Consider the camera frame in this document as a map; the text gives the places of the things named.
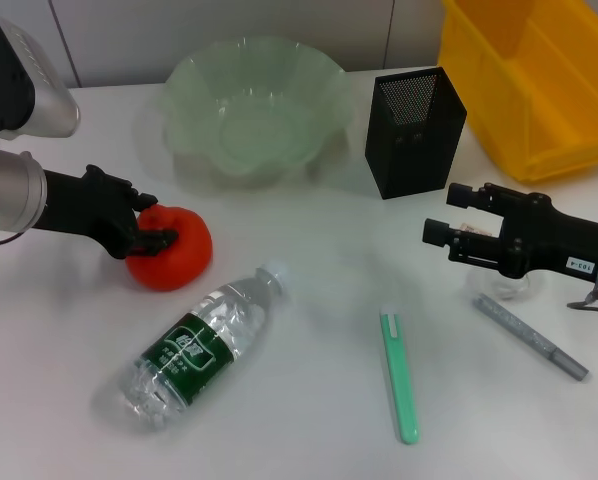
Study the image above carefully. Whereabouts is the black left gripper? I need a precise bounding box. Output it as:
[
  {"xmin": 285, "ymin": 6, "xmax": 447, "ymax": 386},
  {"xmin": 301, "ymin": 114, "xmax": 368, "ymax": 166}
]
[{"xmin": 40, "ymin": 163, "xmax": 181, "ymax": 260}]

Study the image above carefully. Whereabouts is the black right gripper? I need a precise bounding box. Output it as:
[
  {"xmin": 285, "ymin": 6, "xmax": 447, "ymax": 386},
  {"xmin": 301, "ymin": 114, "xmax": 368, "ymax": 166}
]
[{"xmin": 422, "ymin": 181, "xmax": 598, "ymax": 291}]

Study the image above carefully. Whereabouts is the red-orange toy orange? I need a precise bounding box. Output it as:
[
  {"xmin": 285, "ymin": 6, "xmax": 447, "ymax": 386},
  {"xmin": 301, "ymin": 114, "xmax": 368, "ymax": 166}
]
[{"xmin": 125, "ymin": 204, "xmax": 215, "ymax": 293}]

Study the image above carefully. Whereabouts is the clear green-label water bottle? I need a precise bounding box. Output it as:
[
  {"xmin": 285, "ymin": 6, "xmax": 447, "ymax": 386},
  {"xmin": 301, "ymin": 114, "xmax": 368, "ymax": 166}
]
[{"xmin": 94, "ymin": 258, "xmax": 289, "ymax": 435}]

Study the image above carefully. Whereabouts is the black mesh pen holder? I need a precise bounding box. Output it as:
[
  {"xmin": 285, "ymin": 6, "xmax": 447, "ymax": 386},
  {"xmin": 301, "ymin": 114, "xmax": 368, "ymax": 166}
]
[{"xmin": 363, "ymin": 66, "xmax": 468, "ymax": 201}]

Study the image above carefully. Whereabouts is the green glass fruit plate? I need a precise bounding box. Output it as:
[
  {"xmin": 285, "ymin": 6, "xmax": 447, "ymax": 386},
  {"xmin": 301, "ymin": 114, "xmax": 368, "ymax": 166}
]
[{"xmin": 156, "ymin": 34, "xmax": 355, "ymax": 192}]

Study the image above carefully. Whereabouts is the grey marker pen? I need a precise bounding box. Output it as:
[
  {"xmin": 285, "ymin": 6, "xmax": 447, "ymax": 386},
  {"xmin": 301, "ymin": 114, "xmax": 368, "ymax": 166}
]
[{"xmin": 471, "ymin": 293, "xmax": 591, "ymax": 384}]

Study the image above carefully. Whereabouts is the green pen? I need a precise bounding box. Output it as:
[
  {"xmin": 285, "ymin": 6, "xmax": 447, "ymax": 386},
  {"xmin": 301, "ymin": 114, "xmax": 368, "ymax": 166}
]
[{"xmin": 378, "ymin": 304, "xmax": 422, "ymax": 446}]

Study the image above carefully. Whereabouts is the yellow plastic bin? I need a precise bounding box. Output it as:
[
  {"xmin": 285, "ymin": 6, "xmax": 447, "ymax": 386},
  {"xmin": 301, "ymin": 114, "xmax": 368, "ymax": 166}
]
[{"xmin": 437, "ymin": 0, "xmax": 598, "ymax": 185}]

